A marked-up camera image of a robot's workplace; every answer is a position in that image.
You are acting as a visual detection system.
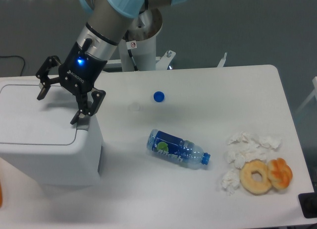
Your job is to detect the white trash can body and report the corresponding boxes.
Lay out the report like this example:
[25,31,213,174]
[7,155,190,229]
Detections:
[0,78,103,185]

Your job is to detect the crumpled white tissue small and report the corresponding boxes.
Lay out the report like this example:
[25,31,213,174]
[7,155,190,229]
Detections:
[221,169,240,195]

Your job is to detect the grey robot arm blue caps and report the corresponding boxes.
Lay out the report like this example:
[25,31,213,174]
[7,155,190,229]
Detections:
[36,0,187,124]

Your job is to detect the ring doughnut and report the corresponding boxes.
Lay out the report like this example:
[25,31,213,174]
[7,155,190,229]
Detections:
[239,160,272,195]

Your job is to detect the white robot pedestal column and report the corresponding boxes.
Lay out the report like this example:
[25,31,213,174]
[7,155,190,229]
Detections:
[118,8,162,72]

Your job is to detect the black device at edge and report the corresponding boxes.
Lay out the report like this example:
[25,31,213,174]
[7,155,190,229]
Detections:
[298,192,317,219]

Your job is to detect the orange object at left edge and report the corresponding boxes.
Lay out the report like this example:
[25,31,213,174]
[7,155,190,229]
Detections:
[0,183,3,208]

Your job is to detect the crumpled white tissue large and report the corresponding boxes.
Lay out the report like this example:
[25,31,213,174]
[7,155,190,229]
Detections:
[225,131,267,169]

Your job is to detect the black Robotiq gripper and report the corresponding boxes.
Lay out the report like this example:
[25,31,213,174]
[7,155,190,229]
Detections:
[36,38,107,125]

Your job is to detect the white furniture at right edge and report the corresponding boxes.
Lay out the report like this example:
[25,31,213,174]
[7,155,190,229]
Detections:
[295,76,317,115]

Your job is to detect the black cable on floor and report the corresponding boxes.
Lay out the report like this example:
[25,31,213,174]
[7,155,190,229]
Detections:
[0,55,26,76]

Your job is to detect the blue bottle cap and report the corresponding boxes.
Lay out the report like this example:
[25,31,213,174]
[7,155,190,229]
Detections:
[153,91,165,103]

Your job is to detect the orange twisted bread roll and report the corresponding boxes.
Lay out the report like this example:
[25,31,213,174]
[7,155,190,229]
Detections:
[267,158,293,190]

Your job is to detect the blue plastic drink bottle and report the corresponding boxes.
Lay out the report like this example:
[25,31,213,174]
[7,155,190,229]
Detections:
[147,129,211,168]

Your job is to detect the white metal base frame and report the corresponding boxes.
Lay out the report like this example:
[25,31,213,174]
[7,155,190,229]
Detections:
[103,50,227,72]

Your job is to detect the crumpled white tissue right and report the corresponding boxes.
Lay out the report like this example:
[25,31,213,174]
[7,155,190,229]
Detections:
[259,136,282,150]

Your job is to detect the white trash can lid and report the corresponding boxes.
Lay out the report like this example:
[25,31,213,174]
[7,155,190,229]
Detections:
[0,81,77,145]

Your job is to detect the black cable on pedestal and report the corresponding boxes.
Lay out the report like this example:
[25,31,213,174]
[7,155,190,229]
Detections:
[124,30,139,71]

